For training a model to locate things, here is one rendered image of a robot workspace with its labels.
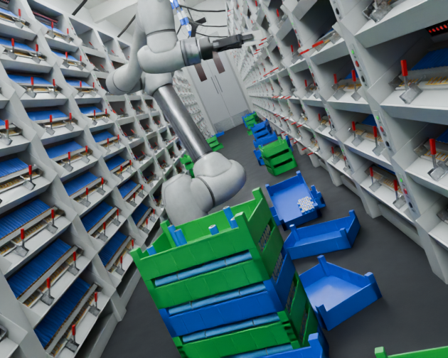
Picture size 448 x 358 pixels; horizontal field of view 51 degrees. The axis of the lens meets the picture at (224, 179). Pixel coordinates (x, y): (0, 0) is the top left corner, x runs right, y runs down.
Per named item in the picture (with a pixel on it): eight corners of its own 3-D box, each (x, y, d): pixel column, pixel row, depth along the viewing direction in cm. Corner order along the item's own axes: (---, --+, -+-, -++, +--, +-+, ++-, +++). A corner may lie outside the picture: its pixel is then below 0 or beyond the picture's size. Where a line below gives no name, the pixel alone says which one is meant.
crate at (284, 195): (321, 216, 229) (318, 204, 225) (284, 231, 231) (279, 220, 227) (303, 180, 254) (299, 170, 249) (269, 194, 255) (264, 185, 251)
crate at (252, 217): (143, 281, 111) (129, 252, 110) (174, 246, 130) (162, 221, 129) (256, 247, 101) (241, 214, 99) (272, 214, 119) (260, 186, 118)
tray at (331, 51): (355, 52, 128) (332, 26, 127) (316, 65, 187) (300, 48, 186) (411, -4, 125) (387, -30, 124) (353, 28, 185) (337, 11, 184)
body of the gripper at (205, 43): (203, 62, 163) (228, 56, 162) (201, 60, 154) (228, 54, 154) (198, 40, 161) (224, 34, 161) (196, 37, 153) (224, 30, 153)
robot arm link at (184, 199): (171, 233, 202) (148, 187, 200) (205, 214, 210) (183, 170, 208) (184, 232, 188) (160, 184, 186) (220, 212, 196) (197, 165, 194)
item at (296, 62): (312, 67, 197) (290, 42, 195) (294, 73, 256) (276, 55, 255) (348, 31, 194) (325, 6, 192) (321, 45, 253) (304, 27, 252)
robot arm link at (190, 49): (185, 65, 155) (203, 62, 154) (179, 38, 153) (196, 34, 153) (188, 67, 163) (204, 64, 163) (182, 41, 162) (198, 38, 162)
